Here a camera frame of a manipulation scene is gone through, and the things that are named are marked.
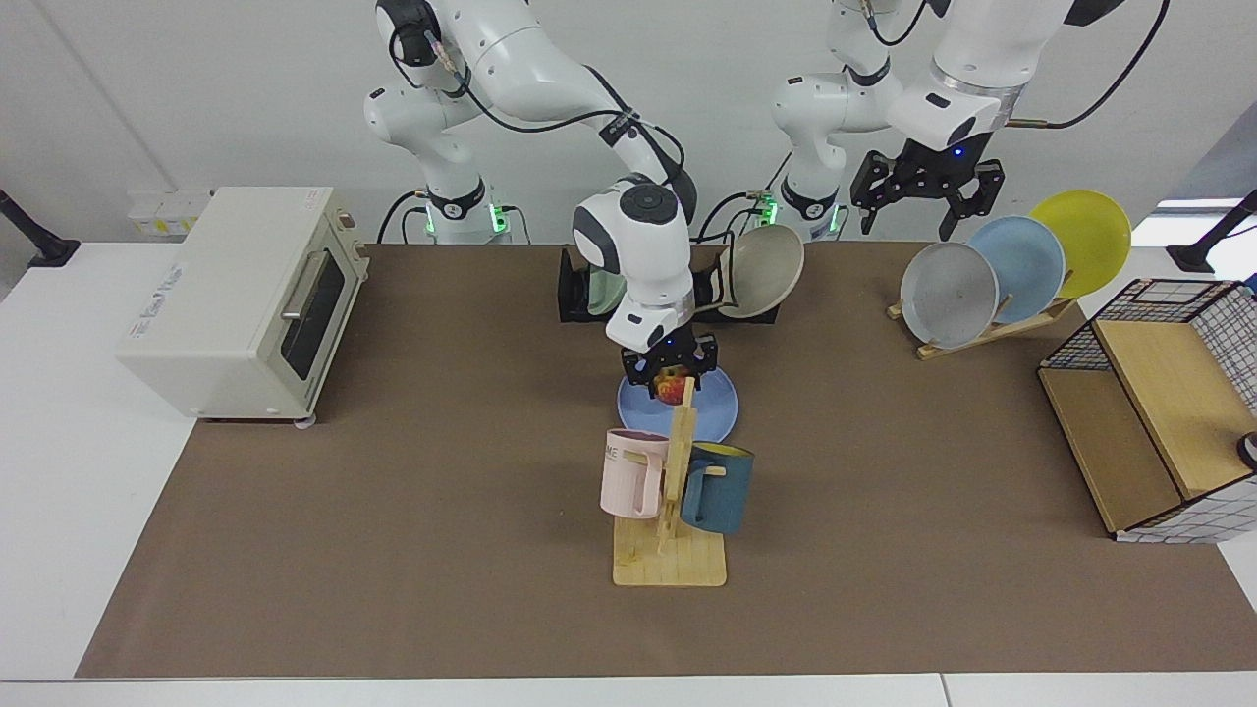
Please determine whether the grey plate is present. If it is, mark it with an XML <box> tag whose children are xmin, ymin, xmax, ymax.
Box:
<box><xmin>900</xmin><ymin>242</ymin><xmax>1000</xmax><ymax>351</ymax></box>

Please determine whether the light blue plate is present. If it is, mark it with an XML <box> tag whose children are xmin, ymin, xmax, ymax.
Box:
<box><xmin>967</xmin><ymin>215</ymin><xmax>1066</xmax><ymax>325</ymax></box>

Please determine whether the pale green plate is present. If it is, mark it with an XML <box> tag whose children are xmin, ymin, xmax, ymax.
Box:
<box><xmin>586</xmin><ymin>263</ymin><xmax>630</xmax><ymax>317</ymax></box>

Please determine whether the beige plate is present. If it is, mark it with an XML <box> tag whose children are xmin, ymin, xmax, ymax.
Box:
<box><xmin>716</xmin><ymin>224</ymin><xmax>806</xmax><ymax>320</ymax></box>

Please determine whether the black dish rack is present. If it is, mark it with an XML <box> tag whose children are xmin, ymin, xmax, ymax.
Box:
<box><xmin>558</xmin><ymin>245</ymin><xmax>783</xmax><ymax>325</ymax></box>

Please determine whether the wooden plate rack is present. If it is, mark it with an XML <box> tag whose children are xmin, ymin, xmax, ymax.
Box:
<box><xmin>887</xmin><ymin>270</ymin><xmax>1077</xmax><ymax>361</ymax></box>

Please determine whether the yellow plate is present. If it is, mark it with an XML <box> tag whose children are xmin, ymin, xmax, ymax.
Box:
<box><xmin>1028</xmin><ymin>190</ymin><xmax>1133</xmax><ymax>300</ymax></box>

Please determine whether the pink mug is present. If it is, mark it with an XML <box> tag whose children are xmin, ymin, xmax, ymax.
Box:
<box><xmin>600</xmin><ymin>428</ymin><xmax>672</xmax><ymax>519</ymax></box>

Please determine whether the dark blue mug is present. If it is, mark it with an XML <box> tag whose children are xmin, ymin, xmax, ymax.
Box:
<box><xmin>680</xmin><ymin>442</ymin><xmax>755</xmax><ymax>536</ymax></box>

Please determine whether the wooden cup stand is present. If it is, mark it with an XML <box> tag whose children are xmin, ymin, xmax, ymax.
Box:
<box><xmin>613</xmin><ymin>376</ymin><xmax>729</xmax><ymax>588</ymax></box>

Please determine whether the black stand foot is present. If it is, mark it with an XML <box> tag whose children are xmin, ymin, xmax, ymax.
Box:
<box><xmin>0</xmin><ymin>190</ymin><xmax>82</xmax><ymax>269</ymax></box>
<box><xmin>1166</xmin><ymin>189</ymin><xmax>1257</xmax><ymax>275</ymax></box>

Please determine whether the brown table cloth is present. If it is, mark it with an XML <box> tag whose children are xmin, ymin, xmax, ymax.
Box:
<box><xmin>75</xmin><ymin>242</ymin><xmax>1257</xmax><ymax>680</ymax></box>

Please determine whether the pale toaster oven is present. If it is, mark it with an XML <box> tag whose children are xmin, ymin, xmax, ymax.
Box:
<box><xmin>116</xmin><ymin>187</ymin><xmax>372</xmax><ymax>428</ymax></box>

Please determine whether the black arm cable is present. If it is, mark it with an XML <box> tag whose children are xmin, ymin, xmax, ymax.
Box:
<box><xmin>1006</xmin><ymin>0</ymin><xmax>1173</xmax><ymax>131</ymax></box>
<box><xmin>391</xmin><ymin>20</ymin><xmax>700</xmax><ymax>227</ymax></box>

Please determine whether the black base cable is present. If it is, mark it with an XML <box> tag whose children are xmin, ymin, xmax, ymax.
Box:
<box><xmin>697</xmin><ymin>187</ymin><xmax>779</xmax><ymax>245</ymax></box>

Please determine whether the wire basket with wooden floor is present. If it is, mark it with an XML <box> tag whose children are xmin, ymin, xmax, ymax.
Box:
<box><xmin>1037</xmin><ymin>278</ymin><xmax>1257</xmax><ymax>545</ymax></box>

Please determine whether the white wall socket box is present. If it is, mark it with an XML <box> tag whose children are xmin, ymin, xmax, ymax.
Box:
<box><xmin>128</xmin><ymin>191</ymin><xmax>215</xmax><ymax>239</ymax></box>

